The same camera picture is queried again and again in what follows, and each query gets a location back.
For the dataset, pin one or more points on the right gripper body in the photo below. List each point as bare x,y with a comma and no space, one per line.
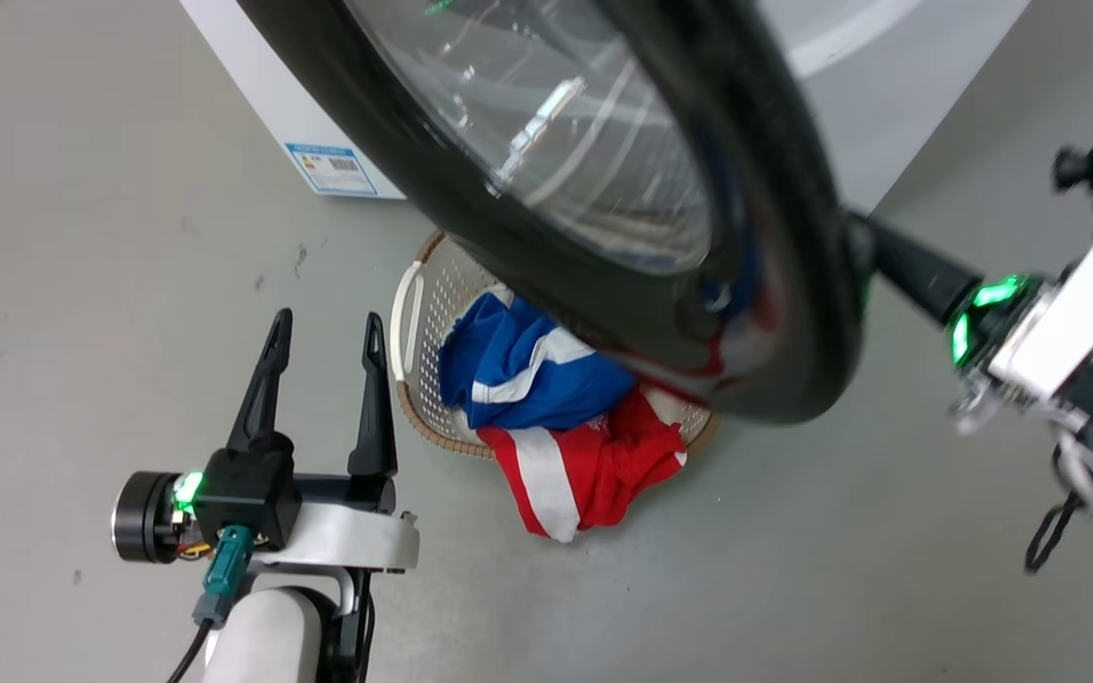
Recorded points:
1068,323

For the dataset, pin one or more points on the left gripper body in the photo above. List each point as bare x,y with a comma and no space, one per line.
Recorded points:
252,493

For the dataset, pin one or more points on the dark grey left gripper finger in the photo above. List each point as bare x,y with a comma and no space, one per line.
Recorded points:
265,379
375,408

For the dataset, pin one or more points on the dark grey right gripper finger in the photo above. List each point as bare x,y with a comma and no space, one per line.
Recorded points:
917,270

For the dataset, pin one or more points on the black round washing machine door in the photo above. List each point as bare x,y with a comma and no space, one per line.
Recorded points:
793,313

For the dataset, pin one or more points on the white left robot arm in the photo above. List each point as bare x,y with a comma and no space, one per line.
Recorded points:
267,636

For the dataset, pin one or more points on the white washing machine body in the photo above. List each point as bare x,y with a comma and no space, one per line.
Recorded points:
888,104

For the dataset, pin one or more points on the white perforated laundry basket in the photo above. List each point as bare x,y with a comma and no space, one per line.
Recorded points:
447,285

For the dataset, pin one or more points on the blue garment with white stripes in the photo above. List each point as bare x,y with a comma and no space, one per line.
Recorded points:
527,370

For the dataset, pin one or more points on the blue white energy label sticker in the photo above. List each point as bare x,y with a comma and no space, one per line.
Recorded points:
330,171

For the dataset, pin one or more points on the red garment with white stripe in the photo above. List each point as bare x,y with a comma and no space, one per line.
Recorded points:
603,474

